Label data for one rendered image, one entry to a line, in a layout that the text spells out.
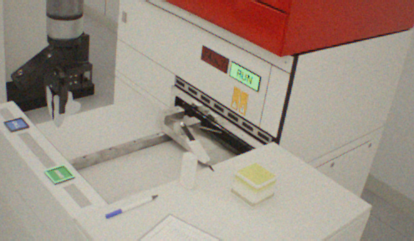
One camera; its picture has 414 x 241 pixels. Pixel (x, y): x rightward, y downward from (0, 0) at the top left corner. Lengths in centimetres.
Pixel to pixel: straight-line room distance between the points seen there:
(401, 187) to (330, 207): 184
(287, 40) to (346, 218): 46
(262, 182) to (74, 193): 42
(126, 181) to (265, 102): 44
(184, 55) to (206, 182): 55
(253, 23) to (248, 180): 43
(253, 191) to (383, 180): 202
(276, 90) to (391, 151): 170
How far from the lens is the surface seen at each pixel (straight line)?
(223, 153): 152
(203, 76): 162
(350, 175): 201
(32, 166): 128
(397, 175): 307
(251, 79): 147
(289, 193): 127
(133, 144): 157
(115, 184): 145
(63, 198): 117
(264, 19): 133
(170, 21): 171
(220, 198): 120
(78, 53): 109
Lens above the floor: 169
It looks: 29 degrees down
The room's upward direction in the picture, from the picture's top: 9 degrees clockwise
